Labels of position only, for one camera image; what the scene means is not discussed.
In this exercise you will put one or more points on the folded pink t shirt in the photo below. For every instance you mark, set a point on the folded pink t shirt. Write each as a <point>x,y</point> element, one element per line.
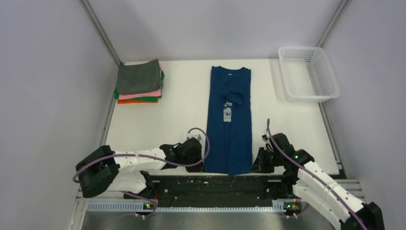
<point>139,81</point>

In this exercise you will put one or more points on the white slotted cable duct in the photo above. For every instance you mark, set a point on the white slotted cable duct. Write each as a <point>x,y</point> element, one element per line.
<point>145,207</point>

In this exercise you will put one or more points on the folded grey t shirt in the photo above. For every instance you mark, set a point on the folded grey t shirt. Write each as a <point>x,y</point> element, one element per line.
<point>139,70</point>

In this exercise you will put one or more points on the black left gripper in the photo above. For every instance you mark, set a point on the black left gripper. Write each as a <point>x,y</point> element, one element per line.
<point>198,168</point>

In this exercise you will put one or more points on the folded orange t shirt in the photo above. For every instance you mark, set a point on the folded orange t shirt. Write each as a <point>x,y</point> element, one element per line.
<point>136,101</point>

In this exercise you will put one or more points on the left aluminium frame post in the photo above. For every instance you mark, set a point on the left aluminium frame post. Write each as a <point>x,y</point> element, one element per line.
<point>100,30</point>

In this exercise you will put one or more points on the folded green t shirt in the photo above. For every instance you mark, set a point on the folded green t shirt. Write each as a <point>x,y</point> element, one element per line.
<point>144,88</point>

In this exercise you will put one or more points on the dark blue t shirt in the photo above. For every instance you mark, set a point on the dark blue t shirt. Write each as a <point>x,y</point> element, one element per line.
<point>229,122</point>

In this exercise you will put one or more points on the aluminium frame post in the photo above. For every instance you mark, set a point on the aluminium frame post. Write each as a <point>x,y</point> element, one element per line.
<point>343,5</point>
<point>100,30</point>

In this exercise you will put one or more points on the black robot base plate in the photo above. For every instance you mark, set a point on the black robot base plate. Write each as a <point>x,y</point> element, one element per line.
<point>217,190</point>

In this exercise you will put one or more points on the right aluminium frame post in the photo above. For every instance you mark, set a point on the right aluminium frame post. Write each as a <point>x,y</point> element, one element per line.
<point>343,5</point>

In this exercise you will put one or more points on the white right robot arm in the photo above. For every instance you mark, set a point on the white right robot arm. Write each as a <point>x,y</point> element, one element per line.
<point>304,179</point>

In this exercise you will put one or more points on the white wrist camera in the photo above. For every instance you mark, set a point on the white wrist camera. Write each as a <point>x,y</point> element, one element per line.
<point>265,138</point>
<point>195,136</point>

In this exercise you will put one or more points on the white perforated plastic basket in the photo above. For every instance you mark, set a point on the white perforated plastic basket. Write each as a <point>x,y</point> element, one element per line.
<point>307,74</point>

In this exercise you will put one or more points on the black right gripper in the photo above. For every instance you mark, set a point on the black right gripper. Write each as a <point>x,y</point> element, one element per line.
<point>259,165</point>

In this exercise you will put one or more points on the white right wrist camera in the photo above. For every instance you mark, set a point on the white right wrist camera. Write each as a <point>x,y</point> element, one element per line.
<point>265,138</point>

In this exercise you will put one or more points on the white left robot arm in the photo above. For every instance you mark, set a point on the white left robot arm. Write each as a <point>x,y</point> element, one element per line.
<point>106,170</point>

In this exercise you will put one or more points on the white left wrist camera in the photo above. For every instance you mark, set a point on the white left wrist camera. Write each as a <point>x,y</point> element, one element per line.
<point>195,136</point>

